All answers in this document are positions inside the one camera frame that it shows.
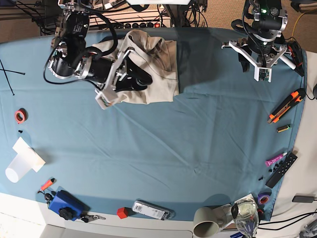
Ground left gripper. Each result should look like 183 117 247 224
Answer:
244 34 281 66

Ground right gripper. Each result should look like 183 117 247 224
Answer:
81 56 129 92

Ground beige T-shirt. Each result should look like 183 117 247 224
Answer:
107 30 179 104

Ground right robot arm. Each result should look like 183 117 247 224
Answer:
45 0 179 104

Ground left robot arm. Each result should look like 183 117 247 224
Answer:
221 0 290 83

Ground orange black pliers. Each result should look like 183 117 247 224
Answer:
287 40 305 77

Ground white marker pen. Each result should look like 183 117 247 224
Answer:
280 55 296 70

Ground orange utility knife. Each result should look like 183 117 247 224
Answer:
267 88 306 124

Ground black power strip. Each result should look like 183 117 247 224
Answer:
123 22 161 29

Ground yellow green battery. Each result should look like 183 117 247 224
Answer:
277 124 291 133

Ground red tape roll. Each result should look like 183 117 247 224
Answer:
14 108 28 124

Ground blue table cloth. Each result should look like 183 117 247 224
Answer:
0 28 306 221

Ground pink glue tube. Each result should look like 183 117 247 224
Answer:
265 152 287 167

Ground black remote control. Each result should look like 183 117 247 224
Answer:
265 153 298 188

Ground white paper note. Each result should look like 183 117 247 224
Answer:
12 137 46 173

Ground red marker pen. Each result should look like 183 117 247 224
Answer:
37 178 55 193

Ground translucent plastic cup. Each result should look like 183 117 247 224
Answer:
5 154 31 183

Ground clear plastic packaged item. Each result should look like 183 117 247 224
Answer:
132 200 175 220

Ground red cube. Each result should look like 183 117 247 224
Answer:
116 207 129 219

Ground purple tape roll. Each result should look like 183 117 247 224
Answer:
258 192 271 205

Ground blue box with knob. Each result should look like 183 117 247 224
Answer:
49 190 84 221

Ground black power adapter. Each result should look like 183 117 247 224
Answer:
292 195 317 203

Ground clear wine glass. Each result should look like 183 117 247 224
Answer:
231 198 260 238

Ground grey ceramic mug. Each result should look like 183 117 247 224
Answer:
193 207 226 238

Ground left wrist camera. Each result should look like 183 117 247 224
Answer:
95 47 135 110

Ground key ring with keys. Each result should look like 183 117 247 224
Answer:
80 214 106 223

